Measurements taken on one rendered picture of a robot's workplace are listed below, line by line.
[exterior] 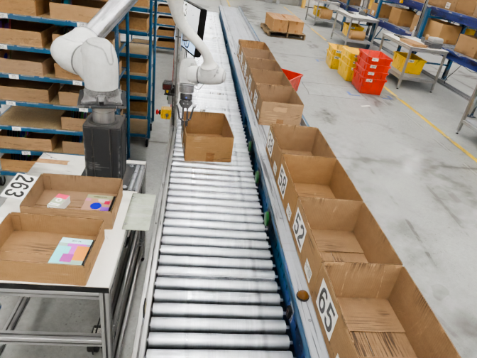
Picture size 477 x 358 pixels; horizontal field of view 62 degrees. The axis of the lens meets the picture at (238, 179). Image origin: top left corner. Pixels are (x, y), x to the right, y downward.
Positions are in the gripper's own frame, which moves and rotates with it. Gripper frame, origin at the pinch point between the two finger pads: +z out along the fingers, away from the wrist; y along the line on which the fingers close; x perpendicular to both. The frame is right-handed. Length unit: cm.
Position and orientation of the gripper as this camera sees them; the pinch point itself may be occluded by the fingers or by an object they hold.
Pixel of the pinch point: (184, 126)
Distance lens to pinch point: 254.0
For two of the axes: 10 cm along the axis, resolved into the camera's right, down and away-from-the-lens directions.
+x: 1.2, 1.9, -9.7
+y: -9.9, -0.7, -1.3
